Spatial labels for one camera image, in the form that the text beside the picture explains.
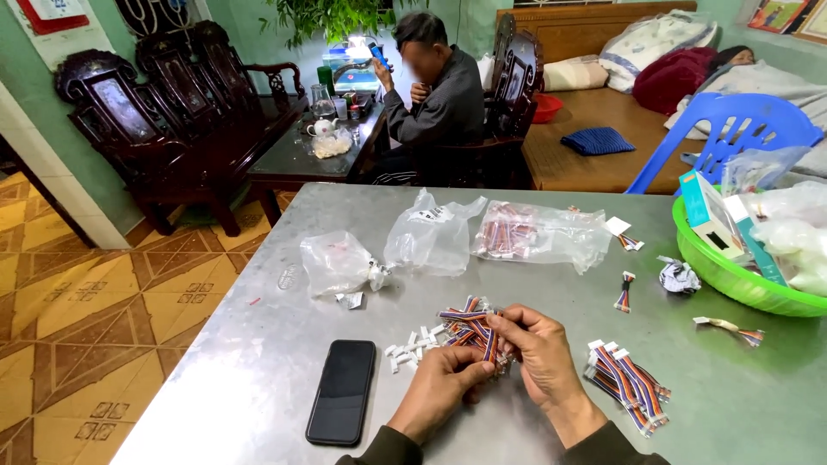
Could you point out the person's left hand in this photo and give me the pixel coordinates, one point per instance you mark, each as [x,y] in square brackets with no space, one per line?
[429,394]

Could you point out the person's right hand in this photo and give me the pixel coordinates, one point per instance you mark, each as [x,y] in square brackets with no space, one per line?
[552,361]

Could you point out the pile of white plastic connectors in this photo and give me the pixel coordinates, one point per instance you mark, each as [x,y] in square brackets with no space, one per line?
[413,349]

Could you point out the black smartphone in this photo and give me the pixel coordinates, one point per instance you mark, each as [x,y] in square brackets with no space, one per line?
[341,392]

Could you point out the small torn paper scrap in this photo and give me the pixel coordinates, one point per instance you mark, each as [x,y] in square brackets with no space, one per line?
[349,300]

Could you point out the crumpled printed paper ball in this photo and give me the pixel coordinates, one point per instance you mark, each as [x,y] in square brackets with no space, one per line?
[678,276]

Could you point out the large empty clear plastic bag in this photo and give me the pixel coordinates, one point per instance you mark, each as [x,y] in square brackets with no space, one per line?
[429,236]

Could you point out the small knotted clear plastic bag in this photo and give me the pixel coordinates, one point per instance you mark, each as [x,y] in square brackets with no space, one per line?
[336,261]

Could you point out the green plastic basket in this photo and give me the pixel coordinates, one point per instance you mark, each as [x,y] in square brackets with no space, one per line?
[723,274]

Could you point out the teal and white carton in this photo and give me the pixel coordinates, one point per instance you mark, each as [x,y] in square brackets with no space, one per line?
[707,216]

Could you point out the folded blue knitted cloth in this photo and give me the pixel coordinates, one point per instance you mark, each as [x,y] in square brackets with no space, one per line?
[597,141]

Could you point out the slim teal carton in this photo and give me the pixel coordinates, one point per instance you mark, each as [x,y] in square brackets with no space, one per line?
[753,242]

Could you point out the wooden bed platform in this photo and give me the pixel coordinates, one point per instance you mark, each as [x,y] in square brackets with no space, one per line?
[581,129]

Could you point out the red plastic bowl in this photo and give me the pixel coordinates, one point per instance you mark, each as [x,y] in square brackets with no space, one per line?
[546,108]

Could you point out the dark wooden coffee table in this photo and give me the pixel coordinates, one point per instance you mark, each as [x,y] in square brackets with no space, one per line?
[303,165]

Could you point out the plastic bag on coffee table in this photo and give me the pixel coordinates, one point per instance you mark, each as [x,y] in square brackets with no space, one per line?
[331,145]

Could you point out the dark carved wooden armchair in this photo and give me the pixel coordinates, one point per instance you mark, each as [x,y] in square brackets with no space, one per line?
[510,97]

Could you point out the clear plastic bags in basket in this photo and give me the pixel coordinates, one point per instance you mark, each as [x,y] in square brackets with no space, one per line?
[791,226]

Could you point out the white ceramic teapot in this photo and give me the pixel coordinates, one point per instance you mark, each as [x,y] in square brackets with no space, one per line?
[322,127]

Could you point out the beige striped pillow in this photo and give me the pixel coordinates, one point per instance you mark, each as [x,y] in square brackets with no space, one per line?
[572,74]

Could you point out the dark red blanket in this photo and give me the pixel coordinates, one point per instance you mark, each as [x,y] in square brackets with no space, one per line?
[672,81]

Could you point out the blue plastic chair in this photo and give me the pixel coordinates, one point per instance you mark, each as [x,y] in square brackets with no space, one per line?
[743,119]

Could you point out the clear glass jug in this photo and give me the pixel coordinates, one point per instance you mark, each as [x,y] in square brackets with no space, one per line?
[322,102]

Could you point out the white patterned pillow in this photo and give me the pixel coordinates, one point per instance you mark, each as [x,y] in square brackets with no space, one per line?
[649,45]

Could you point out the lit fish tank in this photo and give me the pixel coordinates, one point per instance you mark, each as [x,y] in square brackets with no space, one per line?
[352,64]

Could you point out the blue handheld device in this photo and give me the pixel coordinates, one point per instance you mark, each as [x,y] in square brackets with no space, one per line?
[380,55]

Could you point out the grey blanket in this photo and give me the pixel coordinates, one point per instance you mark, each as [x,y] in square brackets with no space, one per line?
[769,84]

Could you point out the dark carved wooden bench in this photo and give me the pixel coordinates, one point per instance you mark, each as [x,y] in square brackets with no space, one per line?
[174,103]

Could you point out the green leafy plant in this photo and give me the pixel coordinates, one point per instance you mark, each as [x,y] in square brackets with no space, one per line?
[329,16]

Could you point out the framed wall pictures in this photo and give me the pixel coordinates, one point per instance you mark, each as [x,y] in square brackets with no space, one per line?
[788,16]

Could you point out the red and white wall calendar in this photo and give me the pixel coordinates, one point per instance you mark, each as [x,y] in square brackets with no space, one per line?
[55,19]

